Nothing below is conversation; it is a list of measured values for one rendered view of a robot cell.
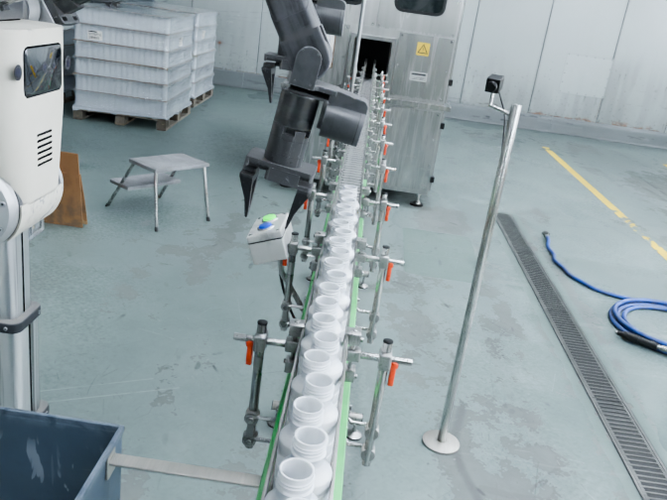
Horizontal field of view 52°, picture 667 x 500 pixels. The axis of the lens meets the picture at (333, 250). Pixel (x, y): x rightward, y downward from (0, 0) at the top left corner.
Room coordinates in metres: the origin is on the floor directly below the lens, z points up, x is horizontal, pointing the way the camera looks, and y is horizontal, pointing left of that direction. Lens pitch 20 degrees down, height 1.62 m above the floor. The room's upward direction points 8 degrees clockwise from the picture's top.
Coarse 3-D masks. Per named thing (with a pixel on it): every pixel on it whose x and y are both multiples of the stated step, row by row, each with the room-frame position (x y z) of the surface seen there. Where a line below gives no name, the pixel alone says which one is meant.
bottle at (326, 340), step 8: (320, 336) 0.88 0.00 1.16; (328, 336) 0.88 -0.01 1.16; (336, 336) 0.87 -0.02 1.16; (312, 344) 0.86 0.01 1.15; (320, 344) 0.85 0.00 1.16; (328, 344) 0.85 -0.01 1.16; (336, 344) 0.86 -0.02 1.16; (328, 352) 0.85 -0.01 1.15; (336, 352) 0.86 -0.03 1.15; (336, 360) 0.86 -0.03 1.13; (336, 368) 0.85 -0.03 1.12; (336, 376) 0.85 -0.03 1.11; (336, 384) 0.85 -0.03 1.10; (336, 392) 0.85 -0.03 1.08; (336, 400) 0.86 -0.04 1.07
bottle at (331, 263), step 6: (330, 258) 1.17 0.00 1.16; (336, 258) 1.18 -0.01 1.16; (324, 264) 1.15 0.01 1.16; (330, 264) 1.15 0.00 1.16; (336, 264) 1.15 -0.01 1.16; (342, 264) 1.16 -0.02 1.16; (324, 270) 1.15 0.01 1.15; (342, 270) 1.16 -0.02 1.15; (324, 276) 1.15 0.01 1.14; (318, 282) 1.15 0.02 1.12; (318, 288) 1.14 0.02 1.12
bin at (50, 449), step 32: (0, 416) 0.89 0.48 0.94; (32, 416) 0.88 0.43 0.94; (64, 416) 0.89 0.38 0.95; (0, 448) 0.89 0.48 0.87; (32, 448) 0.88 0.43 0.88; (64, 448) 0.88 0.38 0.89; (96, 448) 0.88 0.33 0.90; (0, 480) 0.89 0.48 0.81; (32, 480) 0.88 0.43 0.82; (64, 480) 0.88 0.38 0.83; (96, 480) 0.78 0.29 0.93; (224, 480) 0.82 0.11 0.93; (256, 480) 0.83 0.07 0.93
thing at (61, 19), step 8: (48, 0) 1.40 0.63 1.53; (56, 0) 1.40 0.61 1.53; (64, 0) 1.41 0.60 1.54; (72, 0) 1.42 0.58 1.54; (80, 0) 1.43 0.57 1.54; (88, 0) 1.44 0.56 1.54; (48, 8) 1.40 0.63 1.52; (56, 8) 1.40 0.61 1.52; (64, 8) 1.42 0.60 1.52; (72, 8) 1.42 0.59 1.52; (80, 8) 1.46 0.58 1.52; (56, 16) 1.40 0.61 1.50; (64, 16) 1.42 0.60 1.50; (72, 16) 1.47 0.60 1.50; (64, 24) 1.41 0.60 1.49; (72, 24) 1.46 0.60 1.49
